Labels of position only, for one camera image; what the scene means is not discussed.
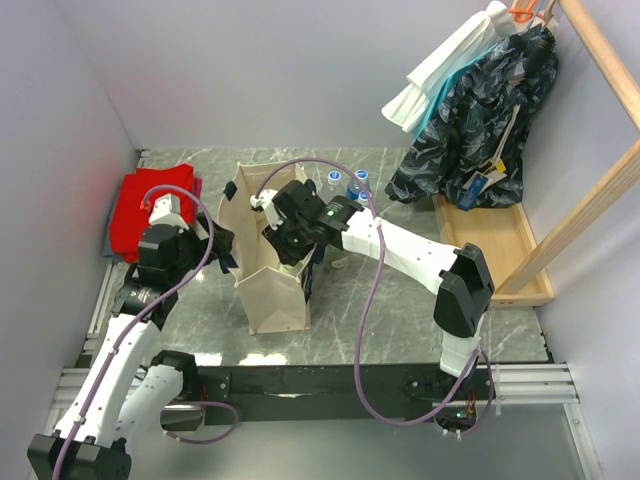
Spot teal garment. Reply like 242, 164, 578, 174
412, 43, 497, 140

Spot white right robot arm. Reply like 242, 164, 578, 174
251, 180, 494, 398

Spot red folded cloth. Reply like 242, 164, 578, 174
108, 164, 200, 263

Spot black base beam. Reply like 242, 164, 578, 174
179, 363, 494, 423

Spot wooden tray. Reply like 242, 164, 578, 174
433, 195, 555, 308

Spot green cap glass bottle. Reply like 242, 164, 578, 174
325, 245, 349, 269

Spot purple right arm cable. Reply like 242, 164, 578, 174
255, 158, 496, 441

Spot orange clothes hanger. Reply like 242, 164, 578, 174
509, 0, 538, 24

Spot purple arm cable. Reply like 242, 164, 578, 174
49, 184, 241, 480
255, 158, 496, 441

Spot white pleated garment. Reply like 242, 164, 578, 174
381, 1, 517, 132

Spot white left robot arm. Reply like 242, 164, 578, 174
27, 212, 234, 479

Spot dark patterned shirt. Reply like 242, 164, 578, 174
385, 25, 559, 209

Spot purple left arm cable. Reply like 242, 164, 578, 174
49, 184, 241, 480

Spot blue hang tag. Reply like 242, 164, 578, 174
458, 171, 489, 211

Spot blue label water bottle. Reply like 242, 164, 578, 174
346, 169, 370, 200

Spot wooden rack frame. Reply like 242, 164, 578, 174
499, 1, 639, 295

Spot beige canvas tote bag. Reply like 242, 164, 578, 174
217, 163, 313, 335

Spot green cap bottle front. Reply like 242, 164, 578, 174
279, 264, 300, 277

